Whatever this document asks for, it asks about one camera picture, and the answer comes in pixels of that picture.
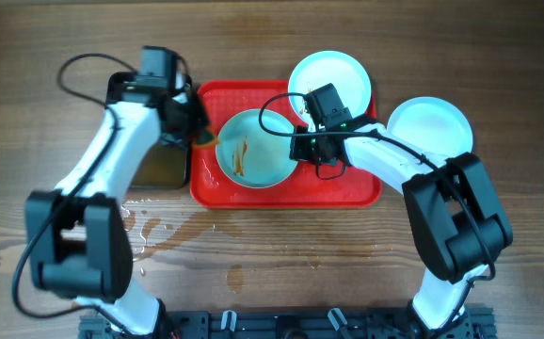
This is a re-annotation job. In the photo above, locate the orange and green sponge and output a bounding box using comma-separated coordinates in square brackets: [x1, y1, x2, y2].
[192, 126, 219, 149]

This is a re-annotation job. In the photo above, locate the light blue plate top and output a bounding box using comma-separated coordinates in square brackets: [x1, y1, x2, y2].
[288, 51, 372, 118]

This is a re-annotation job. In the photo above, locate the light blue plate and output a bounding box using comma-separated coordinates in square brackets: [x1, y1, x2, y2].
[387, 96, 474, 157]
[216, 109, 297, 188]
[288, 51, 372, 118]

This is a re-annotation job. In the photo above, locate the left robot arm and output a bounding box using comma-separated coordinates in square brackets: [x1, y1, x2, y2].
[11, 46, 218, 338]

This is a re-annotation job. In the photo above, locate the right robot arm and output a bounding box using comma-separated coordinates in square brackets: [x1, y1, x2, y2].
[291, 84, 513, 336]

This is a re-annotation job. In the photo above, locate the black water-filled tray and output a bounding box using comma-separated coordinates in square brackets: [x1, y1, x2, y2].
[104, 72, 194, 190]

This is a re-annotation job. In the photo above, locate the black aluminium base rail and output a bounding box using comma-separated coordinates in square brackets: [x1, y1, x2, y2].
[77, 308, 498, 339]

